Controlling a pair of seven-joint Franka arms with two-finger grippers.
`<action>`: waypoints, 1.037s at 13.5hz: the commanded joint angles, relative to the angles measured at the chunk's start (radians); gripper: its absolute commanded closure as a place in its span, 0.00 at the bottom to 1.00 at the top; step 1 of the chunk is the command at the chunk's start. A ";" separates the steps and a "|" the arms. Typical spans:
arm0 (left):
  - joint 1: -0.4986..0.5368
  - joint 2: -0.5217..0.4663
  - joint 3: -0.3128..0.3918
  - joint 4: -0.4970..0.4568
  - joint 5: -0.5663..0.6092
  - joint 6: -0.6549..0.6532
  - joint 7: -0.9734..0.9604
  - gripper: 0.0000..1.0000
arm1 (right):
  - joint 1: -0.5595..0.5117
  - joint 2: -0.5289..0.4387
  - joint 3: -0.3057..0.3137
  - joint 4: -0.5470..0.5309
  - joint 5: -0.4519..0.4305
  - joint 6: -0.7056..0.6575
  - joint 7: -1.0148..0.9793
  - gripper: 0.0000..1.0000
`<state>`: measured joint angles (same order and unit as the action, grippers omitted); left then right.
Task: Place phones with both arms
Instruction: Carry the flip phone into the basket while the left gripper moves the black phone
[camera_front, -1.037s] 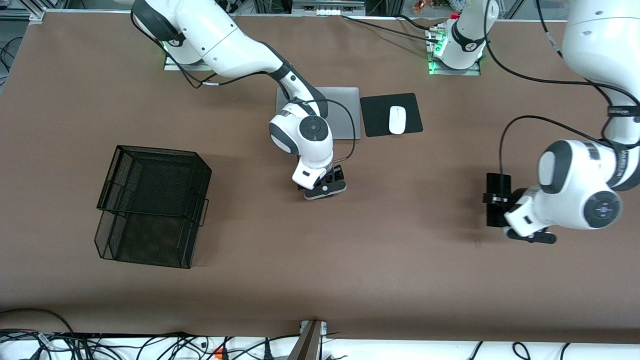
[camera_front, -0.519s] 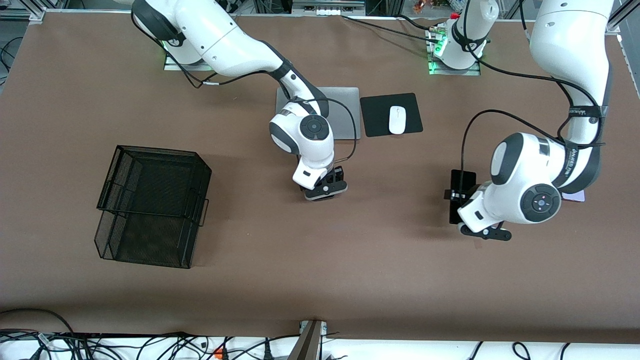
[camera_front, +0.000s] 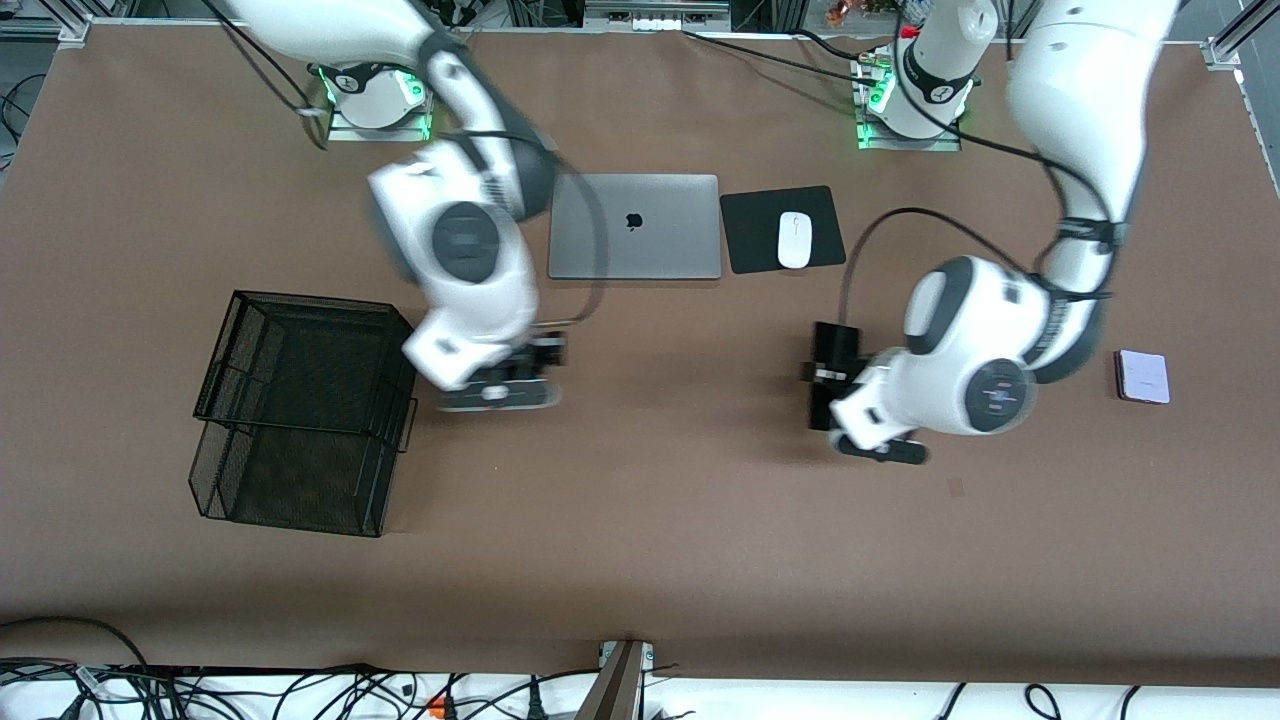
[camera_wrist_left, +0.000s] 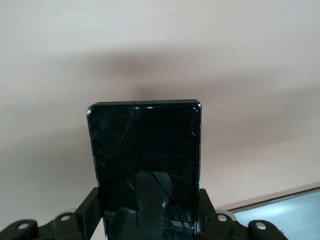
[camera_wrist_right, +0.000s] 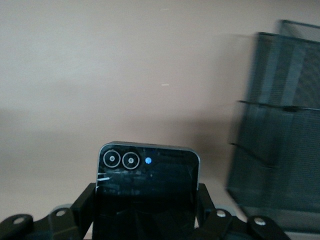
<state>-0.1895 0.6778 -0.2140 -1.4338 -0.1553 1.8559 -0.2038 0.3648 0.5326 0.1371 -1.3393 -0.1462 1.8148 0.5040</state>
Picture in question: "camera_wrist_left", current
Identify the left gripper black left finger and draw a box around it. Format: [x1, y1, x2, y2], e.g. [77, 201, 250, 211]
[0, 187, 101, 240]

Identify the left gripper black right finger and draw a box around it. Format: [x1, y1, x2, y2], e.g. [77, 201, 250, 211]
[196, 188, 289, 240]

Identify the long black smartphone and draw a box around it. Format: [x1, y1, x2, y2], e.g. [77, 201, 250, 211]
[86, 99, 203, 240]

